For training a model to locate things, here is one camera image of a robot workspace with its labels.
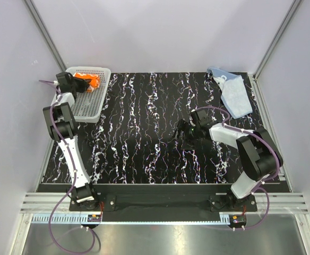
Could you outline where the black marble pattern mat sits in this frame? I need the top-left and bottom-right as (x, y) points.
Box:
(42, 71), (287, 184)

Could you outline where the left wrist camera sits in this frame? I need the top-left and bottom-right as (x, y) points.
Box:
(56, 72), (73, 91)

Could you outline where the aluminium frame rail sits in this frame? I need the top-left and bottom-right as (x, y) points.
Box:
(20, 192), (308, 214)

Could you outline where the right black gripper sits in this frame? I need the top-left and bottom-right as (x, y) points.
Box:
(168, 119), (200, 151)

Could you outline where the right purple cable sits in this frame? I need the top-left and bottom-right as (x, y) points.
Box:
(194, 106), (283, 231)

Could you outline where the light blue towel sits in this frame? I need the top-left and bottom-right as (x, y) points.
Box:
(206, 67), (253, 119)

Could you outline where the white plastic basket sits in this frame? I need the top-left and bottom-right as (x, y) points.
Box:
(53, 66), (111, 123)

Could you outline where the right small electronics box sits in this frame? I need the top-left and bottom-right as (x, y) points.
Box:
(230, 215), (247, 225)

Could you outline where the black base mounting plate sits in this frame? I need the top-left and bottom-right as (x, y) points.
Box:
(69, 183), (257, 212)

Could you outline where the orange white patterned towel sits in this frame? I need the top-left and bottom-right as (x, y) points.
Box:
(73, 72), (100, 93)

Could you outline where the purple cable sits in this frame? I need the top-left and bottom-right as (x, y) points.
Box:
(39, 79), (101, 253)
(194, 106), (283, 231)

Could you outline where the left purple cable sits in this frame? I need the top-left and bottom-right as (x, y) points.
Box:
(39, 79), (101, 253)

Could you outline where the small electronics box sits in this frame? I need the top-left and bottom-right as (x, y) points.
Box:
(230, 215), (247, 225)
(87, 214), (102, 223)

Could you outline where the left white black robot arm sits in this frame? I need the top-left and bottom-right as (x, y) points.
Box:
(42, 72), (100, 210)

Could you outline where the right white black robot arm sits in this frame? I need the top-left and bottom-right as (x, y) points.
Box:
(173, 120), (283, 211)

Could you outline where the slotted cable duct rail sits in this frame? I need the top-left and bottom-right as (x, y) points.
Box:
(31, 214), (233, 224)

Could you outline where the left small electronics box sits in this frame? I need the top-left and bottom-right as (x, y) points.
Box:
(87, 214), (102, 223)

